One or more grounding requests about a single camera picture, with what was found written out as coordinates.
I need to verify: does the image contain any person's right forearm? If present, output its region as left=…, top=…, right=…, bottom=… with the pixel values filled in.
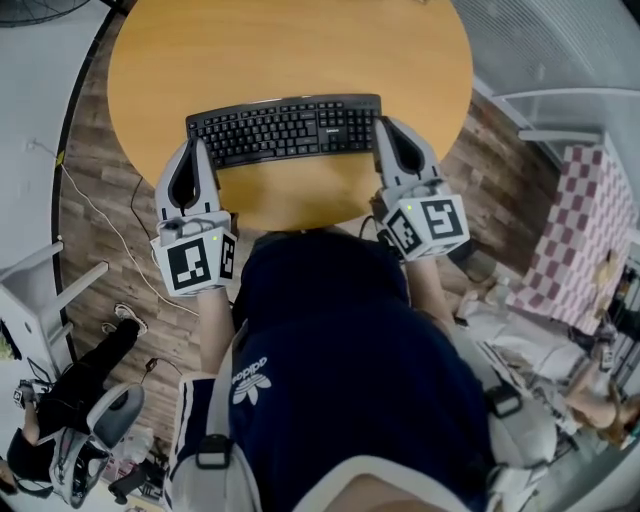
left=403, top=255, right=452, bottom=329

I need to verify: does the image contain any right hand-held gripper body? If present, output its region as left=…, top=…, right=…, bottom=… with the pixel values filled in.
left=368, top=176, right=471, bottom=263

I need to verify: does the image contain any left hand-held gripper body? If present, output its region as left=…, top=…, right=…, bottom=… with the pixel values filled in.
left=149, top=209, right=240, bottom=298

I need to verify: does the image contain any grey left shoulder strap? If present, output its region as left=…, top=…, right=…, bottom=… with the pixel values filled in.
left=169, top=318, right=262, bottom=512

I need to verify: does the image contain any navy blue sports shirt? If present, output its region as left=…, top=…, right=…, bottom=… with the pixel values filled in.
left=167, top=230, right=494, bottom=512

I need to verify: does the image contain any black floor fan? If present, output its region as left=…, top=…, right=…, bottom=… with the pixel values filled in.
left=0, top=0, right=92, bottom=29

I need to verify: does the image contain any grey black office chair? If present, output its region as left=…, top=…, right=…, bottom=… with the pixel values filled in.
left=48, top=381, right=147, bottom=510

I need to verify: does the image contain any black keyboard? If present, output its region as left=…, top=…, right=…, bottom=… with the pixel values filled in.
left=185, top=93, right=384, bottom=171

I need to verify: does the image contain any white desk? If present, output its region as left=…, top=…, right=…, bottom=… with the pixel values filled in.
left=0, top=241, right=110, bottom=387

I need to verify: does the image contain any pink checkered tablecloth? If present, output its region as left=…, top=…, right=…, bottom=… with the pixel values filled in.
left=503, top=143, right=640, bottom=337

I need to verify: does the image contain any white metal frame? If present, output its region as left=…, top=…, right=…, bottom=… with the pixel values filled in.
left=491, top=88, right=640, bottom=147

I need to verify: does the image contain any grey right shoulder strap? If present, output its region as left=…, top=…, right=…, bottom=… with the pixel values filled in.
left=448, top=319, right=557, bottom=507

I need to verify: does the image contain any tan cardboard piece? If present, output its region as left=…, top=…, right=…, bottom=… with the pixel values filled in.
left=596, top=248, right=625, bottom=287

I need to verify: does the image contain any grey shoulder strap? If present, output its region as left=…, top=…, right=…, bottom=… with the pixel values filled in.
left=448, top=319, right=557, bottom=507
left=169, top=318, right=262, bottom=512

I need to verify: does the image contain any person's left forearm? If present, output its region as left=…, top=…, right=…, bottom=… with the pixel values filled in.
left=196, top=285, right=237, bottom=377

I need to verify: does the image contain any white cable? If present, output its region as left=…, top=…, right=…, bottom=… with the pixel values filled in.
left=28, top=138, right=201, bottom=317

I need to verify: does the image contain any black cable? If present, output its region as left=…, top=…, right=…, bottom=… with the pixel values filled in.
left=129, top=173, right=152, bottom=242

